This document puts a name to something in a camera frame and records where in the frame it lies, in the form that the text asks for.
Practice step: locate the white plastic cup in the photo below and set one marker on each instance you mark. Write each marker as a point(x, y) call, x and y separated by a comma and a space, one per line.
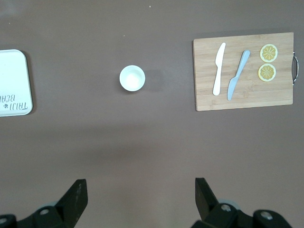
point(132, 78)

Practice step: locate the bamboo cutting board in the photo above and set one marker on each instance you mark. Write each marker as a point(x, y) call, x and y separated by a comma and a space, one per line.
point(251, 92)

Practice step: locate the grey plastic knife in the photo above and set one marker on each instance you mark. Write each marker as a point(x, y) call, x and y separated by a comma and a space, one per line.
point(237, 76)

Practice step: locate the yellow lemon slice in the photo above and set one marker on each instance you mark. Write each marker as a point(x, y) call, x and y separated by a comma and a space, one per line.
point(268, 53)
point(267, 72)

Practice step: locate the white plastic knife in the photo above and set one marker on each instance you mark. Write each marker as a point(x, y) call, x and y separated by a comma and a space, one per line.
point(218, 71)

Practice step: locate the white bear print tray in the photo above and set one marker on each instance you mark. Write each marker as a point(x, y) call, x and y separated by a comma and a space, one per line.
point(13, 78)

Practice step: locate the brown table cover mat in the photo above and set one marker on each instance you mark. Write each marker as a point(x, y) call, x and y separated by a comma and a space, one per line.
point(152, 142)

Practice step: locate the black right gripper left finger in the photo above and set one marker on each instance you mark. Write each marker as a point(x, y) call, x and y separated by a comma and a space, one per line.
point(69, 209)

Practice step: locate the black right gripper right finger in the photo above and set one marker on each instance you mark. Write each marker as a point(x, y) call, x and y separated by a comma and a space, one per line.
point(209, 209)

